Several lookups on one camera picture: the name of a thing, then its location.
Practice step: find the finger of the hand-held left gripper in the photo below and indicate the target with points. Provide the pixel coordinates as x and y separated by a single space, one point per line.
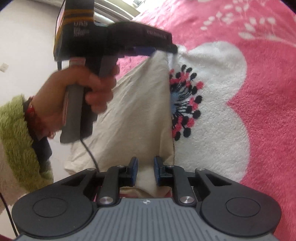
141 50

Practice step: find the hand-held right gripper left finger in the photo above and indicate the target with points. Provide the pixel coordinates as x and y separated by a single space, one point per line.
135 172

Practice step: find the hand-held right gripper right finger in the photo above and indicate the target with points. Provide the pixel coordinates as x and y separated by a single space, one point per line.
157 172

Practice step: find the beige garment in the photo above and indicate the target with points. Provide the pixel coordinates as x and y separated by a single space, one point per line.
138 104

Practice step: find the person's left forearm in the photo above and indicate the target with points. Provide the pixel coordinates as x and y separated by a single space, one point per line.
16 139

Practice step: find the person's left hand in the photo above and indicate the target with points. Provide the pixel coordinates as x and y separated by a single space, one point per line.
55 92

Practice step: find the pink floral blanket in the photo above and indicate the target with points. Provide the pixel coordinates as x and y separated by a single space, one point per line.
266 115

